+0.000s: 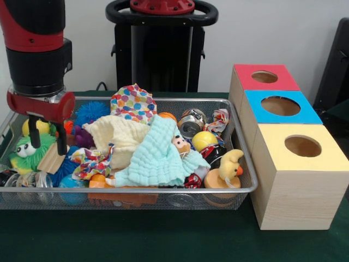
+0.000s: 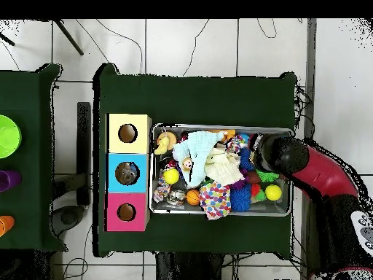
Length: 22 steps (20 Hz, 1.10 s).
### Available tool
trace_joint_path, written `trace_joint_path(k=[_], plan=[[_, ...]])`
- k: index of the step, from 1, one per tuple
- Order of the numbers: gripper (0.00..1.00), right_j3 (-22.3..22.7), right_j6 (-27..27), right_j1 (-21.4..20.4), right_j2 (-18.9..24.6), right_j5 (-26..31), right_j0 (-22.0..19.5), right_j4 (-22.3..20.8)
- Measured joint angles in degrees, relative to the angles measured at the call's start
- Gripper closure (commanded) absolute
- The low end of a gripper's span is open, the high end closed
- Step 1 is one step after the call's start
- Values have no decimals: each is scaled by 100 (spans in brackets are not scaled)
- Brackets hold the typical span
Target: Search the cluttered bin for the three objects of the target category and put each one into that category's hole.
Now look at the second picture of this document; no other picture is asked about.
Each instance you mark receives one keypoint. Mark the yellow tennis ball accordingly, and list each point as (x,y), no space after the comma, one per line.
(171,176)

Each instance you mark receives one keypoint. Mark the purple cup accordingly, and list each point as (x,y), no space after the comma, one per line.
(10,180)

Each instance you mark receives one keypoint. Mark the green spiky monster toy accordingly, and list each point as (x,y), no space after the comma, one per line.
(266,176)

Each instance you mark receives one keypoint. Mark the orange cup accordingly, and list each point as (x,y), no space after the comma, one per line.
(5,225)

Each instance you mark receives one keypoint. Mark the brown plush toy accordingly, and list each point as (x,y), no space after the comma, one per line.
(187,164)

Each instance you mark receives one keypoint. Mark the cream knitted cloth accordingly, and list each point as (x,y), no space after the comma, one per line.
(223,169)

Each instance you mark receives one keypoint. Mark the black panel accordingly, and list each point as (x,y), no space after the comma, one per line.
(84,131)

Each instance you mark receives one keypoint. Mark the wooden three-hole box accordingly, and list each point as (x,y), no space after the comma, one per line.
(113,145)

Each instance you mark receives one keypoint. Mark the plain yellow ball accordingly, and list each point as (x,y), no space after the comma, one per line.
(273,192)

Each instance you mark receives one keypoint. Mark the blue spiky ball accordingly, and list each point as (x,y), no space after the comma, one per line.
(240,199)

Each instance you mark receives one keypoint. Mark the mint green cloth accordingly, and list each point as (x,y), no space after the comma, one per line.
(198,145)

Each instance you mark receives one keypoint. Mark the yellow plush duck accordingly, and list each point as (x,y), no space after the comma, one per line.
(163,144)

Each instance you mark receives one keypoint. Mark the lime green bowl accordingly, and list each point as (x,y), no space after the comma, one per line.
(8,137)

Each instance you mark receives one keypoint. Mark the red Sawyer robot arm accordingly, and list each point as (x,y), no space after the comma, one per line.
(320,175)

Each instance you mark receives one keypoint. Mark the dark green tablecloth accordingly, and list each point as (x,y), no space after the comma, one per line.
(29,87)
(189,99)

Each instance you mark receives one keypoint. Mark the silver mesh bin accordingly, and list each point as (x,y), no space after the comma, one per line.
(262,208)

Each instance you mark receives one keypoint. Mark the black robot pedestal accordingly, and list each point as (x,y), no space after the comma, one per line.
(186,268)

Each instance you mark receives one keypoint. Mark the polka dot cloth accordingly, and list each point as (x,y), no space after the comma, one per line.
(215,201)

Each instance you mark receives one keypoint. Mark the black tripod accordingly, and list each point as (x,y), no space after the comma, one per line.
(70,38)

